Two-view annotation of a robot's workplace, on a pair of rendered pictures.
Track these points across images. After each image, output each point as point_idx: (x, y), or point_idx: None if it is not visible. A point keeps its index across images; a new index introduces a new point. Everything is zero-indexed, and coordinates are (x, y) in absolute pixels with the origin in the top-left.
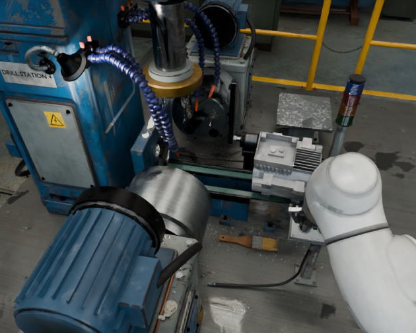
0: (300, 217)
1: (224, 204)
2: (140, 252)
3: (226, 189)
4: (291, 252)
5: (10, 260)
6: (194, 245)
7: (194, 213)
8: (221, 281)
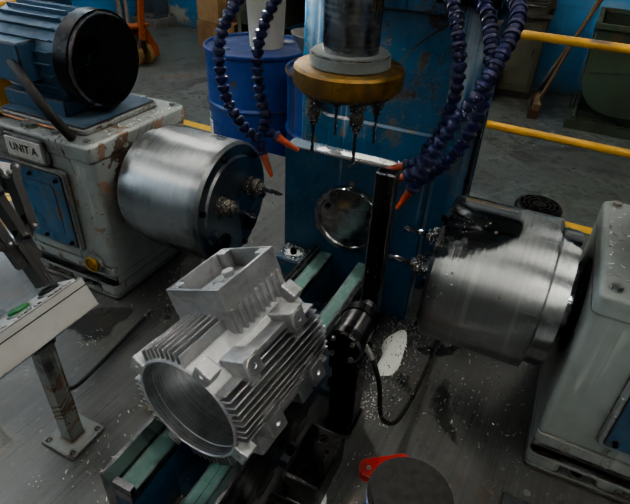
0: (26, 225)
1: None
2: (38, 47)
3: None
4: (131, 434)
5: (281, 185)
6: (32, 86)
7: (149, 175)
8: (145, 326)
